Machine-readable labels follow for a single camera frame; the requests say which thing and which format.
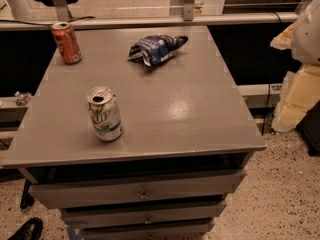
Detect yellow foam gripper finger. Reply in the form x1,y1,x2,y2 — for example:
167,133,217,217
270,22,320,132

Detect blue chip bag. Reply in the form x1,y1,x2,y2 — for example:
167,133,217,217
129,34,188,67

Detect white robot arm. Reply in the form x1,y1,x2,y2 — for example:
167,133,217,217
270,0,320,132

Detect grey drawer cabinet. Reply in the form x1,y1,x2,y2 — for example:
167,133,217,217
1,25,267,240

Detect bottom grey drawer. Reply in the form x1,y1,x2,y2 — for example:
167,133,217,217
81,219,213,240

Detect grey drawer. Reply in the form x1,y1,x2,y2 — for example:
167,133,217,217
29,169,246,209
81,219,213,240
62,200,226,229

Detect green white 7up can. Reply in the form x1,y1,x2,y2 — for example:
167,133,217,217
86,86,122,141

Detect middle grey drawer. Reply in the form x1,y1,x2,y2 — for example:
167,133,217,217
62,200,226,229

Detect orange soda can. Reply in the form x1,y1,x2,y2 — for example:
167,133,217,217
51,22,82,64

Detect crumpled foil wrapper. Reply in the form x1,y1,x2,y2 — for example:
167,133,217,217
14,91,32,106

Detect top grey drawer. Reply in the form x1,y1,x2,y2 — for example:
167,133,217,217
29,169,246,209

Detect black leather shoe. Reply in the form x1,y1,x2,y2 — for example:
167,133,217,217
7,217,43,240

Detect white pipe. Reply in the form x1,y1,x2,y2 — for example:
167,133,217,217
5,0,34,20

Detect grey metal rail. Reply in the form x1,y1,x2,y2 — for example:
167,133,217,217
0,12,298,31

